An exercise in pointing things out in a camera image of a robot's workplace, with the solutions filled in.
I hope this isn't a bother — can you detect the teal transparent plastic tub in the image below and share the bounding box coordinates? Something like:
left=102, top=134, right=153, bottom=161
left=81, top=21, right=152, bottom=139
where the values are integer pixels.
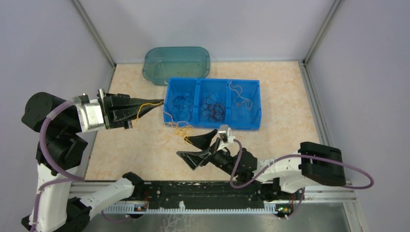
left=142, top=46, right=211, bottom=86

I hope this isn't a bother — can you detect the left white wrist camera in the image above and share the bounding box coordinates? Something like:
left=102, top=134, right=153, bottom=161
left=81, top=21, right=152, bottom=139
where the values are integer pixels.
left=72, top=95, right=106, bottom=133

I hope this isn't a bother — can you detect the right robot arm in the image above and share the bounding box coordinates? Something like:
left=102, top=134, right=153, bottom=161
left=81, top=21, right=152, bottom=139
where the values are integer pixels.
left=176, top=125, right=346, bottom=199

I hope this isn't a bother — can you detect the brown cable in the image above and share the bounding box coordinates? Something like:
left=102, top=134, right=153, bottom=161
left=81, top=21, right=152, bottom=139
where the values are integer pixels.
left=201, top=102, right=227, bottom=124
left=201, top=92, right=221, bottom=108

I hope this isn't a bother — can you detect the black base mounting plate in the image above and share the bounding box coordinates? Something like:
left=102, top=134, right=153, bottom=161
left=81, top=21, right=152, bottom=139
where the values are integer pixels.
left=127, top=181, right=302, bottom=210

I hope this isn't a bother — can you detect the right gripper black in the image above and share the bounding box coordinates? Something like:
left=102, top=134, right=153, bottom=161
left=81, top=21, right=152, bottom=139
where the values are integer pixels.
left=177, top=129, right=239, bottom=177

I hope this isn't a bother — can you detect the white cable duct strip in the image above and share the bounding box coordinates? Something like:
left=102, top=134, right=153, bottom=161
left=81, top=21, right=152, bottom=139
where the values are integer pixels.
left=103, top=201, right=278, bottom=215

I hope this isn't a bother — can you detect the yellow cable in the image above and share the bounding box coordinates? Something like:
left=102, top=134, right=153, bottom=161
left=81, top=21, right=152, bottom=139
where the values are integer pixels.
left=132, top=101, right=175, bottom=129
left=228, top=80, right=254, bottom=110

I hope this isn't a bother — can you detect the dark blue cable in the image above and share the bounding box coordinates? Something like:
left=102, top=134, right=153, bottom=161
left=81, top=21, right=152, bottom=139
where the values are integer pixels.
left=172, top=91, right=194, bottom=108

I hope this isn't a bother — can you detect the aluminium frame rail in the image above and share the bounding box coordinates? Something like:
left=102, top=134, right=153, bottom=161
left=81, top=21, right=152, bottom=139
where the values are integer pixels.
left=66, top=181, right=357, bottom=203

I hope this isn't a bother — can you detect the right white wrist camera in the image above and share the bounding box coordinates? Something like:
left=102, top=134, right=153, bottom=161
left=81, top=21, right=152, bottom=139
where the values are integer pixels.
left=218, top=124, right=235, bottom=150

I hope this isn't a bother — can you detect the blue three-compartment bin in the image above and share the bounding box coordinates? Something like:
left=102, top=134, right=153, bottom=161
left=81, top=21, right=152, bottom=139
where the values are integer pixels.
left=163, top=77, right=262, bottom=131

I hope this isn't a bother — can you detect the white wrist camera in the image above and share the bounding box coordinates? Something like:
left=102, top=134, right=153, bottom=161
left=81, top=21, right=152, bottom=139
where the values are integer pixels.
left=218, top=124, right=235, bottom=150
left=72, top=95, right=106, bottom=133

